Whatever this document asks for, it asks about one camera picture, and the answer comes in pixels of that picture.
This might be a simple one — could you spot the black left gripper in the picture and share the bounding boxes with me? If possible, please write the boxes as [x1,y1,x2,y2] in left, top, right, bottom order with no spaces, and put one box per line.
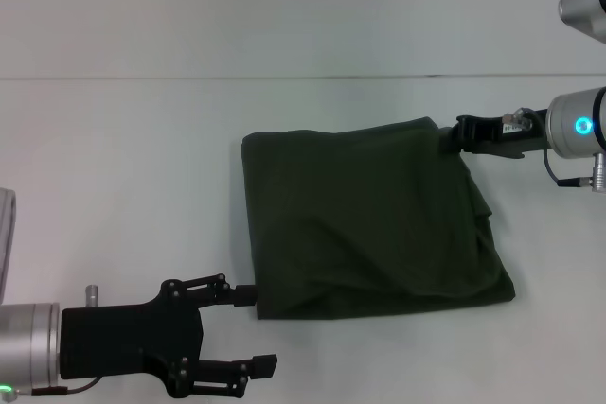
[59,272,278,399]

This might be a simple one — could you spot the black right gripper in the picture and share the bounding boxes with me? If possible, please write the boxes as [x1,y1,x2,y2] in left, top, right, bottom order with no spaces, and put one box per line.
[440,110,550,160]

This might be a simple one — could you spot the dark green shirt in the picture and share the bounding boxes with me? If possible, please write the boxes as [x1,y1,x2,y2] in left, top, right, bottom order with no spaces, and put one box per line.
[240,115,516,321]

